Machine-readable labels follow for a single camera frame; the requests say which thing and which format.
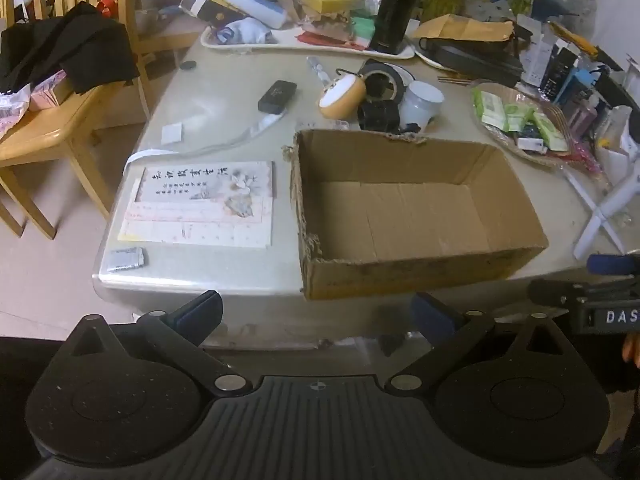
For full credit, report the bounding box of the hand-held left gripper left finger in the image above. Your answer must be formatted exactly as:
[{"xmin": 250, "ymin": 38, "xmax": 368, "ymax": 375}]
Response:
[{"xmin": 65, "ymin": 290, "xmax": 253, "ymax": 398}]

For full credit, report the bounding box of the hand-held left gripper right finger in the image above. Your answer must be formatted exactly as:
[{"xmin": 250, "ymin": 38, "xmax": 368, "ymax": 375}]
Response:
[{"xmin": 385, "ymin": 291, "xmax": 576, "ymax": 396}]

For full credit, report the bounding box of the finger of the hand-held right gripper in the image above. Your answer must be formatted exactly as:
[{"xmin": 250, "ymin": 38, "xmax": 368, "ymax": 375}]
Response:
[
  {"xmin": 529, "ymin": 277, "xmax": 640, "ymax": 307},
  {"xmin": 587, "ymin": 254, "xmax": 640, "ymax": 277}
]

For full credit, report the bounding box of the brown cardboard box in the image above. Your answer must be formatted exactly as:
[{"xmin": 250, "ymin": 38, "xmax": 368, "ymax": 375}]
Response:
[{"xmin": 282, "ymin": 129, "xmax": 550, "ymax": 302}]

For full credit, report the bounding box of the small black cylinder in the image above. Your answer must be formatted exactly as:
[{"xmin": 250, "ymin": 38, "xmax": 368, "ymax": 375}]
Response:
[{"xmin": 357, "ymin": 100, "xmax": 402, "ymax": 133}]

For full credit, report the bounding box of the white folding tripod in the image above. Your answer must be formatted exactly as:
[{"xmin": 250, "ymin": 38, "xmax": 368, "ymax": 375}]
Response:
[{"xmin": 565, "ymin": 150, "xmax": 640, "ymax": 261}]

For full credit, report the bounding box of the small silver packet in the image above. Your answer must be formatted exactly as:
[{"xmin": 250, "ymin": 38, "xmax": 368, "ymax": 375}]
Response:
[{"xmin": 106, "ymin": 246, "xmax": 146, "ymax": 273}]

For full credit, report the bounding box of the pink glitter strip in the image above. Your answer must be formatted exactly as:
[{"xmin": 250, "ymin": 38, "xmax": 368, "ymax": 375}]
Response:
[{"xmin": 570, "ymin": 140, "xmax": 608, "ymax": 173}]

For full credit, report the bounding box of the printed calendar card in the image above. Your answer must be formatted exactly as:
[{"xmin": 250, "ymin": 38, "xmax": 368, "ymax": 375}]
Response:
[{"xmin": 117, "ymin": 161, "xmax": 277, "ymax": 250}]

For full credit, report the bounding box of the green white wet wipes packet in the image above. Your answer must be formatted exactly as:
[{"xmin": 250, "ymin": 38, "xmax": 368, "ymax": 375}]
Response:
[
  {"xmin": 502, "ymin": 102, "xmax": 536, "ymax": 133},
  {"xmin": 472, "ymin": 89, "xmax": 508, "ymax": 133},
  {"xmin": 532, "ymin": 110, "xmax": 571, "ymax": 153}
]

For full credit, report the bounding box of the pale pink packet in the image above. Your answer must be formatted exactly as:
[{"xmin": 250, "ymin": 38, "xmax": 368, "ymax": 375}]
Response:
[{"xmin": 565, "ymin": 100, "xmax": 598, "ymax": 138}]

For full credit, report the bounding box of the blue product box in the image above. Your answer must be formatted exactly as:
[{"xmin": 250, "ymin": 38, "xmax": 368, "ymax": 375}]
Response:
[{"xmin": 555, "ymin": 67, "xmax": 608, "ymax": 106}]

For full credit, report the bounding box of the black product box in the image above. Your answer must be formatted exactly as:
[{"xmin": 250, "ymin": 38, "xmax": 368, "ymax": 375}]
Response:
[{"xmin": 540, "ymin": 47, "xmax": 581, "ymax": 101}]

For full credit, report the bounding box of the white ribbon strip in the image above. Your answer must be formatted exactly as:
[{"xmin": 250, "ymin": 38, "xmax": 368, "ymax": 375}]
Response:
[{"xmin": 125, "ymin": 110, "xmax": 288, "ymax": 166}]

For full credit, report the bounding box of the white cup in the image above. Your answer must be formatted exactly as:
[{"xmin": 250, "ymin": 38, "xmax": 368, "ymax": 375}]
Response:
[{"xmin": 399, "ymin": 81, "xmax": 445, "ymax": 133}]

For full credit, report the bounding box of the clear plastic case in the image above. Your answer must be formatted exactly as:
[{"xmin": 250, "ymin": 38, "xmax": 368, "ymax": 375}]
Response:
[{"xmin": 298, "ymin": 119, "xmax": 350, "ymax": 132}]

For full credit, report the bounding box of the black rectangular case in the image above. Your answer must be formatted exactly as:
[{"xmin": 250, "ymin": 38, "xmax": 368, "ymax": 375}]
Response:
[{"xmin": 257, "ymin": 80, "xmax": 298, "ymax": 113}]

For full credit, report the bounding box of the white product box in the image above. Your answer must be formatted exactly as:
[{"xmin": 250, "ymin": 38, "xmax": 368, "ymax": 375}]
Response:
[{"xmin": 520, "ymin": 15, "xmax": 556, "ymax": 86}]

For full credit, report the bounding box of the orange white round speaker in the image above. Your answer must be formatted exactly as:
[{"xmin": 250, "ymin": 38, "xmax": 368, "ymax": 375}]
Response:
[{"xmin": 319, "ymin": 69, "xmax": 368, "ymax": 121}]

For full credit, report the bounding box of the dark grey zip case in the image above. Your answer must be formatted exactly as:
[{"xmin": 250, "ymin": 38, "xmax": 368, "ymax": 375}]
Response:
[{"xmin": 425, "ymin": 37, "xmax": 525, "ymax": 88}]

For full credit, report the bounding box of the large black tape roll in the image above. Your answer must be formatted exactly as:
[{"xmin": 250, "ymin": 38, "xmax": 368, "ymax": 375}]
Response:
[{"xmin": 359, "ymin": 58, "xmax": 416, "ymax": 103}]

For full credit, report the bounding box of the pink box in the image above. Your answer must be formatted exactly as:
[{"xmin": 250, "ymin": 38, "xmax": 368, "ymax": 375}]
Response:
[{"xmin": 27, "ymin": 72, "xmax": 73, "ymax": 111}]

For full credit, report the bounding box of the white plastic bag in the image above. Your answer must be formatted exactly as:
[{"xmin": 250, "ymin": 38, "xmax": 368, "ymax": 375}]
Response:
[{"xmin": 0, "ymin": 85, "xmax": 33, "ymax": 133}]

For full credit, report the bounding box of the brown paper envelope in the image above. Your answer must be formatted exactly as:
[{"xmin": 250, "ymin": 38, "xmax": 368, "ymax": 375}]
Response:
[{"xmin": 410, "ymin": 14, "xmax": 516, "ymax": 43}]

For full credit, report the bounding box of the green white box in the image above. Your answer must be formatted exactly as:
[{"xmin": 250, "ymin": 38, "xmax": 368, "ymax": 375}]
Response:
[{"xmin": 350, "ymin": 16, "xmax": 378, "ymax": 43}]

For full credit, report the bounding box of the red envelope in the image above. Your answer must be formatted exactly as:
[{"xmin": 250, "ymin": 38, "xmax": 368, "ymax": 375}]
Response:
[{"xmin": 295, "ymin": 30, "xmax": 371, "ymax": 51}]

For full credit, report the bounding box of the black cloth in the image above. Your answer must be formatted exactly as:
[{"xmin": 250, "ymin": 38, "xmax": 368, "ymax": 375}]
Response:
[{"xmin": 0, "ymin": 1, "xmax": 141, "ymax": 95}]

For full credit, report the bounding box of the black box with gold emblem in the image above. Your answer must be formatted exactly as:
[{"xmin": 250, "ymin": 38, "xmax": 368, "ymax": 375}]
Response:
[{"xmin": 179, "ymin": 0, "xmax": 246, "ymax": 26}]

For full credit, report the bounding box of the black thermos bottle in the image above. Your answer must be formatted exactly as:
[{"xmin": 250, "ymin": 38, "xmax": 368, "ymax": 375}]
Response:
[{"xmin": 372, "ymin": 0, "xmax": 426, "ymax": 56}]

